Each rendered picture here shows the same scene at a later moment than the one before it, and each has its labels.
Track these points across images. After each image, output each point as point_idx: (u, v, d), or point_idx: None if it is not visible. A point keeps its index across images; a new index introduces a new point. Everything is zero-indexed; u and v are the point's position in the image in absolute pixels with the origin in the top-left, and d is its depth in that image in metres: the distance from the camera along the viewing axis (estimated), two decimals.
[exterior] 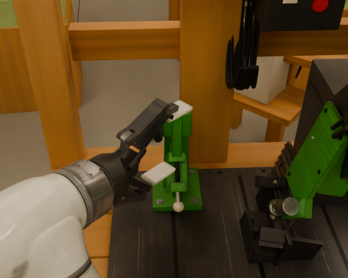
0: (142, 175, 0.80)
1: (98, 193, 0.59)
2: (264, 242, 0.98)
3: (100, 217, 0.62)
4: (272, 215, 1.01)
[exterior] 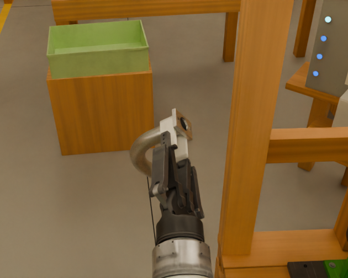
0: None
1: (192, 256, 0.63)
2: None
3: (210, 258, 0.67)
4: None
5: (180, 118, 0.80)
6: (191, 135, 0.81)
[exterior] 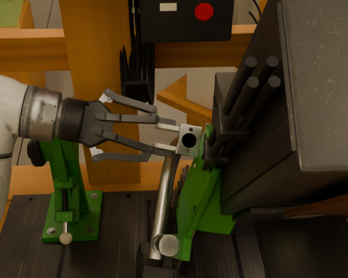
0: (153, 143, 0.80)
1: (42, 95, 0.72)
2: None
3: (41, 124, 0.71)
4: None
5: (193, 133, 0.78)
6: (181, 153, 0.78)
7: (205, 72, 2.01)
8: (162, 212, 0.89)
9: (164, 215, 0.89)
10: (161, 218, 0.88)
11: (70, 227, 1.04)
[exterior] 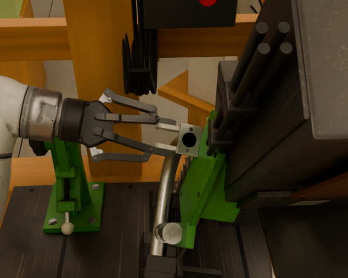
0: (153, 143, 0.80)
1: (42, 95, 0.72)
2: (151, 273, 0.85)
3: (41, 123, 0.71)
4: None
5: (193, 133, 0.78)
6: (181, 153, 0.78)
7: (207, 67, 2.00)
8: (162, 213, 0.88)
9: (164, 217, 0.88)
10: (161, 219, 0.88)
11: (72, 218, 1.03)
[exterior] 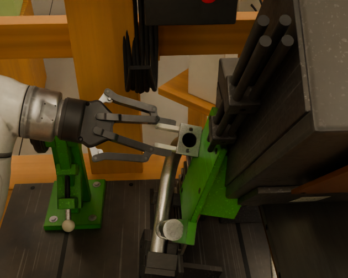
0: (153, 143, 0.80)
1: (42, 94, 0.72)
2: (152, 270, 0.85)
3: (41, 123, 0.71)
4: None
5: (193, 133, 0.78)
6: (181, 153, 0.78)
7: (207, 65, 2.00)
8: (163, 214, 0.88)
9: (164, 217, 0.88)
10: (161, 220, 0.88)
11: (73, 215, 1.03)
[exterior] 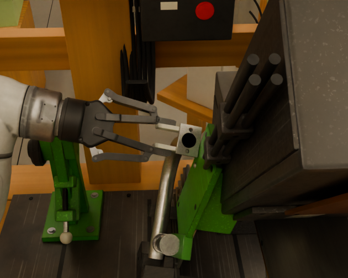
0: (153, 143, 0.80)
1: (42, 95, 0.72)
2: None
3: (41, 124, 0.71)
4: None
5: (193, 133, 0.78)
6: (180, 153, 0.78)
7: (206, 71, 2.01)
8: (162, 212, 0.89)
9: (164, 215, 0.89)
10: (161, 218, 0.88)
11: (70, 226, 1.04)
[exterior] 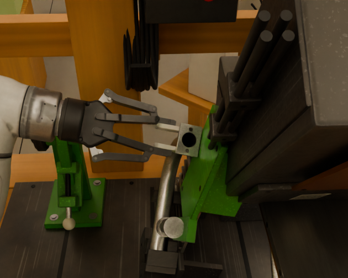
0: (153, 143, 0.80)
1: (42, 95, 0.72)
2: (153, 268, 0.85)
3: (41, 123, 0.71)
4: None
5: (193, 133, 0.78)
6: (180, 153, 0.78)
7: (207, 64, 2.01)
8: (162, 214, 0.88)
9: (164, 217, 0.88)
10: None
11: (73, 213, 1.03)
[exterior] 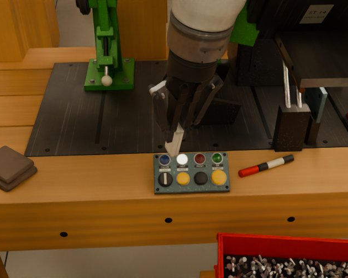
0: None
1: (227, 41, 0.62)
2: None
3: (198, 52, 0.60)
4: None
5: None
6: None
7: None
8: None
9: None
10: None
11: None
